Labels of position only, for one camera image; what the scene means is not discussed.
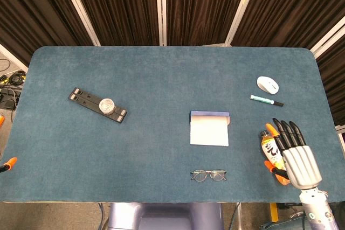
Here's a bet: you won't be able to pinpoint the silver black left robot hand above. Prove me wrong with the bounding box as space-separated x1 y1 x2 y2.
0 115 18 173

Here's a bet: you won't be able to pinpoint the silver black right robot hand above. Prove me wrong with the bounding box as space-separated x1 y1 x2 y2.
265 118 323 190

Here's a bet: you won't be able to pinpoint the white and blue box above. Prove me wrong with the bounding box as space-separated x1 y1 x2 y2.
189 110 231 147

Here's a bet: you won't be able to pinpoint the wire-rimmed eyeglasses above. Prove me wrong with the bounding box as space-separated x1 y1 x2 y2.
190 169 227 182

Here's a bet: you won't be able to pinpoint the orange tea plastic bottle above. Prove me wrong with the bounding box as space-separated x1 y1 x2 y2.
259 130 286 171

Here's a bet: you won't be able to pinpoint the black power strip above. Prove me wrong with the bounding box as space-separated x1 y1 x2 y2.
0 85 22 110

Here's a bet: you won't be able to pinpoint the blue fabric cushion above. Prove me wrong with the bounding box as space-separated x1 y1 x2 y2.
260 219 305 230

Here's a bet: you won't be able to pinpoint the teal marker pen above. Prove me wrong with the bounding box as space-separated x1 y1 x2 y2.
250 94 285 107

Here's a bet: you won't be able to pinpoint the white computer mouse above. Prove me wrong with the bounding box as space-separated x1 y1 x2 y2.
256 75 280 95

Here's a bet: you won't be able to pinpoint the brown curtain screen panel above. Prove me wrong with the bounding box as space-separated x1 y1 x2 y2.
0 0 100 73
309 16 345 127
58 0 162 47
225 0 345 53
161 0 261 47

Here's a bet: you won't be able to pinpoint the black bar with silver knob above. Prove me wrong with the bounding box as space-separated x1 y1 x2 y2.
68 87 128 125

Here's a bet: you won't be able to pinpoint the clear round jar of clips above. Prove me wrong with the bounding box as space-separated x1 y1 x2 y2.
98 98 117 115

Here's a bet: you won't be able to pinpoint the purple robot torso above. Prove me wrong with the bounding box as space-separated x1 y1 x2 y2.
107 202 224 230

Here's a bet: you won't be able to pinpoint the blue table cloth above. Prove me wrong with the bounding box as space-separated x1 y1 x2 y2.
0 46 345 204

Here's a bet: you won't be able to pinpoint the black yellow cable bundle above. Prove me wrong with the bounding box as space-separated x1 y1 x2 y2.
0 69 27 85

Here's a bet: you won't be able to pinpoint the blue cable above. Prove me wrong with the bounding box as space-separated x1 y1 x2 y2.
97 202 109 230

